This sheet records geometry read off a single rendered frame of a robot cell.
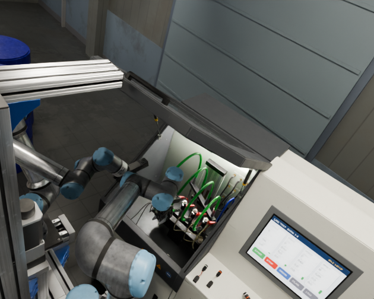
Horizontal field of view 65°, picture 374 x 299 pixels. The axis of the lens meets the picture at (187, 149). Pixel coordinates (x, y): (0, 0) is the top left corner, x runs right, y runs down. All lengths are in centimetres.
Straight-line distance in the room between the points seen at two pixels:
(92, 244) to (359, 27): 263
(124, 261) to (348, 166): 264
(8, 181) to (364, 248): 136
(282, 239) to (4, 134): 128
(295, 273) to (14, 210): 127
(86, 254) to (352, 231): 113
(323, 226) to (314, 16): 206
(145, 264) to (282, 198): 86
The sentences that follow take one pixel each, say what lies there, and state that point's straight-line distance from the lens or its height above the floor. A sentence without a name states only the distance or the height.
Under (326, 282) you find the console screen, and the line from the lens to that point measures 163.
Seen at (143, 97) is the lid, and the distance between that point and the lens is 91.
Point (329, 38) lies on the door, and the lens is 301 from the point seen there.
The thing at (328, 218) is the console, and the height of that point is 155.
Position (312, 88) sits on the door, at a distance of 308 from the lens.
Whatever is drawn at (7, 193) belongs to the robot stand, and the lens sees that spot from 83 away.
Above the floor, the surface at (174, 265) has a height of 95.
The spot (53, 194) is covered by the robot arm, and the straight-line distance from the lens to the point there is 156.
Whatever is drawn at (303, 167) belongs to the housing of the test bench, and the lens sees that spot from 188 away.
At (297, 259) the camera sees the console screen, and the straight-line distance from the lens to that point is 160.
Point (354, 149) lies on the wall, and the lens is 312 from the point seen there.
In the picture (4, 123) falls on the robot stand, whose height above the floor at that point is 199.
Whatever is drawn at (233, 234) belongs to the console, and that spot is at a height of 117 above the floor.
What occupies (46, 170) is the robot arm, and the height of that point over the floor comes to 153.
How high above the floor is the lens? 240
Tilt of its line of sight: 36 degrees down
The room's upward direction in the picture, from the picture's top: 19 degrees clockwise
